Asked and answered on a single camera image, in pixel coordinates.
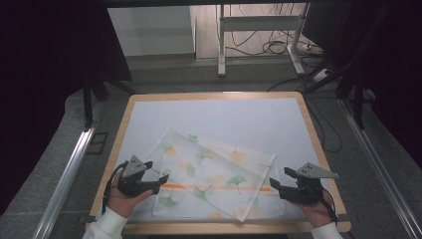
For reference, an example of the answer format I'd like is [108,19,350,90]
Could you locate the long black floor cable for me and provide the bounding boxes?
[266,73,343,154]

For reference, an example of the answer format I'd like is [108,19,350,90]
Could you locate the pale blue table mat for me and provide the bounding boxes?
[95,97,340,223]

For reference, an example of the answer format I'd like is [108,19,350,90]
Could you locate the white metal stand frame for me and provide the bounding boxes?
[217,3,312,79]

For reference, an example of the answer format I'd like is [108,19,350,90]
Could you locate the white power strip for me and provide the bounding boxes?
[312,68,333,84]
[298,42,324,55]

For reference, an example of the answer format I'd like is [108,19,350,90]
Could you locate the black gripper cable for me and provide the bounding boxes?
[101,160,129,215]
[318,186,339,224]

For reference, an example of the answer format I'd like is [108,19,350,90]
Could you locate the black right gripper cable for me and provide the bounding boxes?
[318,186,339,224]

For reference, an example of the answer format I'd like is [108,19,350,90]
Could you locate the dark floor outlet cover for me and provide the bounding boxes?
[86,131,110,155]

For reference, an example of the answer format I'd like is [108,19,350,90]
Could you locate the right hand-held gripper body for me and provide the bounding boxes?
[282,161,340,204]

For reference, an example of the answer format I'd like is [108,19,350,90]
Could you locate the dark curtain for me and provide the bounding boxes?
[0,0,132,215]
[303,0,422,168]

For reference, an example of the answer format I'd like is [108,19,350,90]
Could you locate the white cabinet panel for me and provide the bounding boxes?
[107,5,197,58]

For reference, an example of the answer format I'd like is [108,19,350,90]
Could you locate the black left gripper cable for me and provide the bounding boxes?
[101,160,129,215]

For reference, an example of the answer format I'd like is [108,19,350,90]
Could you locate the person's left hand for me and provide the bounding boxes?
[106,171,154,219]

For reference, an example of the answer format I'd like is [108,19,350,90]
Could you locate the black metal stand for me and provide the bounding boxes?
[82,74,137,130]
[304,59,366,130]

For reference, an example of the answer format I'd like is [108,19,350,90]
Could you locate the aluminium floor rail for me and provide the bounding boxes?
[32,127,98,239]
[337,98,422,239]

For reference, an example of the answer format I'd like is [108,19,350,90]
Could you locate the white leaf-print cloth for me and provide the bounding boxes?
[144,128,287,223]

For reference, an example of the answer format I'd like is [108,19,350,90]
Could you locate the person's right hand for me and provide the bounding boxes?
[293,191,336,229]

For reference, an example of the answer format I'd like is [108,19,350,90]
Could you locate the black looped floor cable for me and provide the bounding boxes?
[225,3,302,58]

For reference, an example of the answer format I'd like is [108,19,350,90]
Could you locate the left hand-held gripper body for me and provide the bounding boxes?
[115,154,161,199]

